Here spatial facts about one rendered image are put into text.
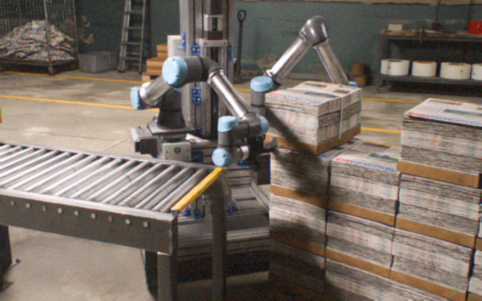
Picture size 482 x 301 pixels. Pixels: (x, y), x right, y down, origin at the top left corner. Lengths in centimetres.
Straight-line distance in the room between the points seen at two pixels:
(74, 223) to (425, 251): 131
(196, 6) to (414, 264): 162
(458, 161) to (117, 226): 122
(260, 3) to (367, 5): 174
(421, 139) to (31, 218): 143
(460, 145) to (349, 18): 687
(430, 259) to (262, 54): 724
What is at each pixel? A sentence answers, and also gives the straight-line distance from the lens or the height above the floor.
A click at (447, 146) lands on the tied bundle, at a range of 205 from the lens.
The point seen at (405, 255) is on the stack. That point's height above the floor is 50.
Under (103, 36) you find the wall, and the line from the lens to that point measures 1038.
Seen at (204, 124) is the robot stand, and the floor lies 80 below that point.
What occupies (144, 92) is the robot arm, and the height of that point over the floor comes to 103.
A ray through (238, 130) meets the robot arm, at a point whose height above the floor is 98.
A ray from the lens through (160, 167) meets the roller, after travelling 219.
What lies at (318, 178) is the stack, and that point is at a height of 73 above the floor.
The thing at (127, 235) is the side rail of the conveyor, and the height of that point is 72.
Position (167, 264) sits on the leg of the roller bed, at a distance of 177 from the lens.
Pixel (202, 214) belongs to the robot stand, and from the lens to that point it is 309.
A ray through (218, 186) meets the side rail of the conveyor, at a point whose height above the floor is 73.
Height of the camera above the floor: 152
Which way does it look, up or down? 16 degrees down
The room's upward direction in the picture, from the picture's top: 1 degrees clockwise
